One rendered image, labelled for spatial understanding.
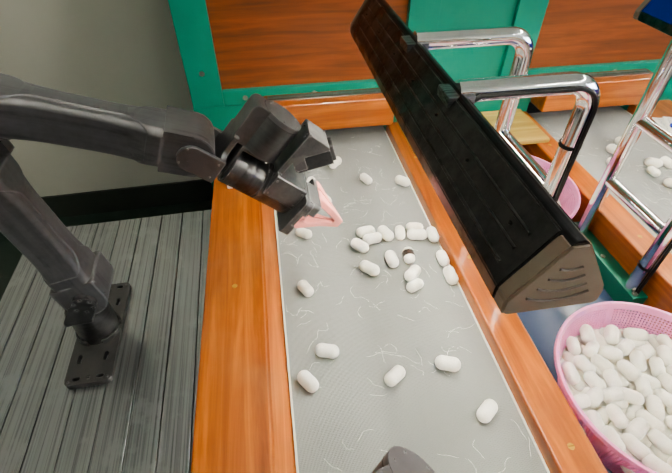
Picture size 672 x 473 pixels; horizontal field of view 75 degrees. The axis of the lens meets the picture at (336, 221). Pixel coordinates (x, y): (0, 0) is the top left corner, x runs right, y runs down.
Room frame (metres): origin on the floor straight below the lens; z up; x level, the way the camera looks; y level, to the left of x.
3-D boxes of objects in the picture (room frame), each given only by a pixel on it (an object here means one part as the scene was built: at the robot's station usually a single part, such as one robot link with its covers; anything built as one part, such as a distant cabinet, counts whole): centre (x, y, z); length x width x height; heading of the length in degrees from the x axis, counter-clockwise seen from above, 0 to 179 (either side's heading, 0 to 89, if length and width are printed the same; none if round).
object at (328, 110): (0.93, 0.02, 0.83); 0.30 x 0.06 x 0.07; 99
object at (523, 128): (0.94, -0.33, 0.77); 0.33 x 0.15 x 0.01; 99
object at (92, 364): (0.43, 0.40, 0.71); 0.20 x 0.07 x 0.08; 11
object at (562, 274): (0.51, -0.11, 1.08); 0.62 x 0.08 x 0.07; 9
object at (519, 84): (0.52, -0.19, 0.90); 0.20 x 0.19 x 0.45; 9
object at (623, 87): (1.04, -0.66, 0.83); 0.30 x 0.06 x 0.07; 99
